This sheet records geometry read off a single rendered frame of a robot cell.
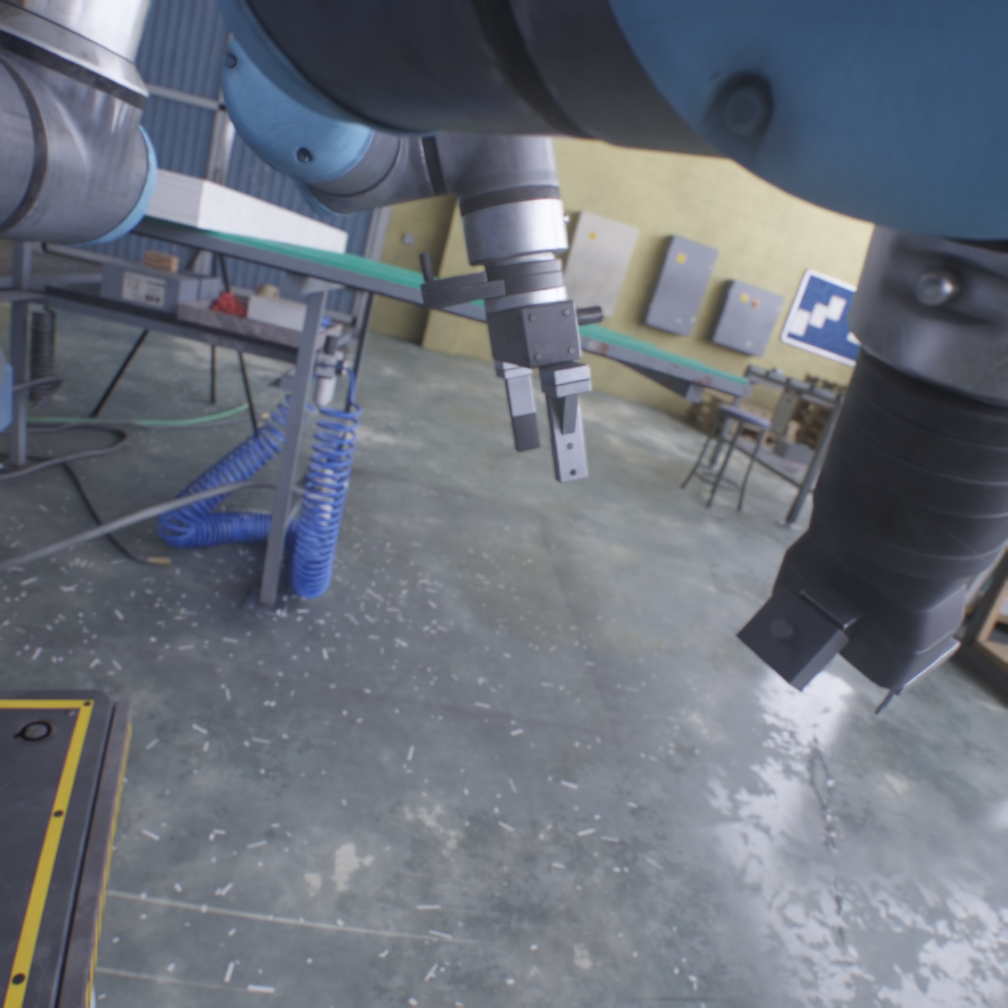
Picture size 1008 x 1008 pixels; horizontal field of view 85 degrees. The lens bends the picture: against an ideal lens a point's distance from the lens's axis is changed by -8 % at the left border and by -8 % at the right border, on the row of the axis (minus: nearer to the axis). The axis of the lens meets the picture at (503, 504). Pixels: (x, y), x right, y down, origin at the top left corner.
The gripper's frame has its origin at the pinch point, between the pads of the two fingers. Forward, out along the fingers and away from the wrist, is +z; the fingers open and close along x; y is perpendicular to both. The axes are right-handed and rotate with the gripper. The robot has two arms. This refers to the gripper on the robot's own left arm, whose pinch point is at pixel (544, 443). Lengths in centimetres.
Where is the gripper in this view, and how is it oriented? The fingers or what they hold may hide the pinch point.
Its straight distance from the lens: 59.6
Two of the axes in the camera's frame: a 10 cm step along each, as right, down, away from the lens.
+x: -2.5, -2.8, 9.2
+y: 9.5, -2.3, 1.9
